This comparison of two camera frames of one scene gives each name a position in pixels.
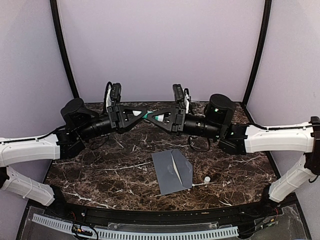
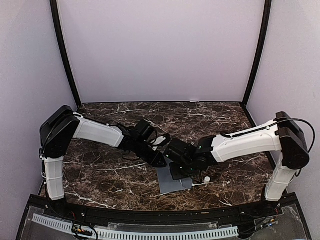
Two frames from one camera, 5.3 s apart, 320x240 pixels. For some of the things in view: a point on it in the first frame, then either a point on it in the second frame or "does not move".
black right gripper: (170, 113) -> (175, 175)
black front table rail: (159, 218) does not move
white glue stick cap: (207, 179) does not move
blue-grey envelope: (174, 171) does not move
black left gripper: (119, 118) -> (154, 160)
